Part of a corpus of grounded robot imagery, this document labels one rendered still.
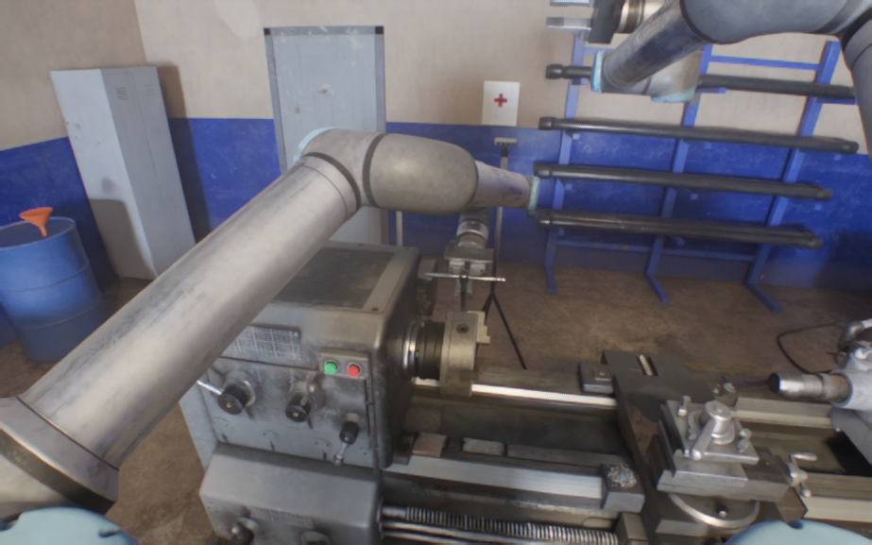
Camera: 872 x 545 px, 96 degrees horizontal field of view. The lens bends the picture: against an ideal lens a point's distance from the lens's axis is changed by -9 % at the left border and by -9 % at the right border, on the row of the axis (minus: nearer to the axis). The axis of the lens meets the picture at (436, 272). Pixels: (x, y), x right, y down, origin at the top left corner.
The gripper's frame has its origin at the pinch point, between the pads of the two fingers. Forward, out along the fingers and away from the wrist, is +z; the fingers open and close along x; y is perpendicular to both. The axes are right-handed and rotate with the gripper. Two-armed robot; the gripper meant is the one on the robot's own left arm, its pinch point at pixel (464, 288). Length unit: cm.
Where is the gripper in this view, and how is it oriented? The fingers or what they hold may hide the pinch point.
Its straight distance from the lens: 110.7
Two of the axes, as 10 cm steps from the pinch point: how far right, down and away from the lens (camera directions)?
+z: -1.6, 7.4, -6.5
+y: -0.4, -6.6, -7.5
